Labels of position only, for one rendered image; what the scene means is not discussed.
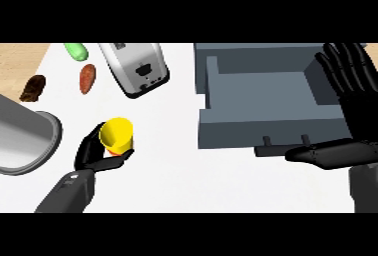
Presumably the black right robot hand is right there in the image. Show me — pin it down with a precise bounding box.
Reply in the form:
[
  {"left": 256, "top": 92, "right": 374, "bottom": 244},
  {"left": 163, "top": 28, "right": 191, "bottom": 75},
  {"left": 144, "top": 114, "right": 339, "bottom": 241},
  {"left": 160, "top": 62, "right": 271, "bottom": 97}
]
[{"left": 284, "top": 42, "right": 378, "bottom": 171}]

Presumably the green vegetable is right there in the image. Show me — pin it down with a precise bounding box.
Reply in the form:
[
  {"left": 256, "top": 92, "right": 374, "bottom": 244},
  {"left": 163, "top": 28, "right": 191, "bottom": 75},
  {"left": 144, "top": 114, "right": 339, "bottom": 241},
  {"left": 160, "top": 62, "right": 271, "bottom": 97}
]
[{"left": 64, "top": 42, "right": 90, "bottom": 63}]

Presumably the blue-grey cabinet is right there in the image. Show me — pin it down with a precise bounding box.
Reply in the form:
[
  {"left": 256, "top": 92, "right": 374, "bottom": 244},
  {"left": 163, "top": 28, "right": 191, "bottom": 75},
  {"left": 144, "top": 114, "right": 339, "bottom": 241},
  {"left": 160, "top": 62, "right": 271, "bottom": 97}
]
[{"left": 194, "top": 42, "right": 368, "bottom": 95}]

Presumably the blue-grey open drawer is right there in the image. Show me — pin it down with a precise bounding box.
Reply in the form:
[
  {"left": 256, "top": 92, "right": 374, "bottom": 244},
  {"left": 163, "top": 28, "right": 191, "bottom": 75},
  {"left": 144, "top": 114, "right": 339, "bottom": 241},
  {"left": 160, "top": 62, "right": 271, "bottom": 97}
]
[{"left": 197, "top": 55, "right": 353, "bottom": 150}]

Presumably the dark drawer handle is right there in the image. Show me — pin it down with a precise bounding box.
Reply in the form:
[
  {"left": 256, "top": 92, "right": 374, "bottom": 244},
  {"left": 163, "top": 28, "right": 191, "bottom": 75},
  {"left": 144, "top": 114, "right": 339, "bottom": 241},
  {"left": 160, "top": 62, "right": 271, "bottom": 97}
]
[{"left": 253, "top": 134, "right": 316, "bottom": 158}]

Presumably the orange-brown sweet potato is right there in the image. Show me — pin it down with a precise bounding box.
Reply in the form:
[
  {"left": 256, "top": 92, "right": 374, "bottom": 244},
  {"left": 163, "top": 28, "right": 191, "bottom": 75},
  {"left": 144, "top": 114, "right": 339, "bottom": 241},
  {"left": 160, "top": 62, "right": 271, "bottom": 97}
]
[{"left": 79, "top": 63, "right": 98, "bottom": 96}]

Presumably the dark brown bread roll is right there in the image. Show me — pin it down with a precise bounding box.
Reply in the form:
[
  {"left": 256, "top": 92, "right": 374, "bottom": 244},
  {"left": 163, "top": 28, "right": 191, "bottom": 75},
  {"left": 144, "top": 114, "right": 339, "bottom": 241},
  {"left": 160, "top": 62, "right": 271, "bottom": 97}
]
[{"left": 18, "top": 74, "right": 48, "bottom": 103}]

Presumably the silver toaster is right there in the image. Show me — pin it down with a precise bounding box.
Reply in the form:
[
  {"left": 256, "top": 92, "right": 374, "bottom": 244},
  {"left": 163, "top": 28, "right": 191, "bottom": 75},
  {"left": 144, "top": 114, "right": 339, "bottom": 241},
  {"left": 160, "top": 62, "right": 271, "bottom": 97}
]
[{"left": 98, "top": 42, "right": 172, "bottom": 100}]

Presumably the yellow cup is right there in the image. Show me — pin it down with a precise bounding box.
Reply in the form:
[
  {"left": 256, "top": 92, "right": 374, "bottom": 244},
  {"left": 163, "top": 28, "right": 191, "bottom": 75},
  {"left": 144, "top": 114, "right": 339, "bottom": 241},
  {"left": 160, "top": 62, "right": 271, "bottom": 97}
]
[{"left": 98, "top": 116, "right": 136, "bottom": 157}]

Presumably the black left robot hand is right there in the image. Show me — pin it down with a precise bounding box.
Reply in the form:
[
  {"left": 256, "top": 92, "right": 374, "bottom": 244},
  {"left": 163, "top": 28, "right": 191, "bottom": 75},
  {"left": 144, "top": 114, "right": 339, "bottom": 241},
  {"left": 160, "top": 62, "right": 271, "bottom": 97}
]
[{"left": 74, "top": 121, "right": 136, "bottom": 173}]

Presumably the grey metal pot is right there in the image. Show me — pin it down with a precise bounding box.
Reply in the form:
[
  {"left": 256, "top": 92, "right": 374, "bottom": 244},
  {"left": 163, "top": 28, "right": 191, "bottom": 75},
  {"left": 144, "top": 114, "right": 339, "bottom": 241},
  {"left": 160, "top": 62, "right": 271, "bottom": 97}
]
[{"left": 0, "top": 94, "right": 65, "bottom": 177}]

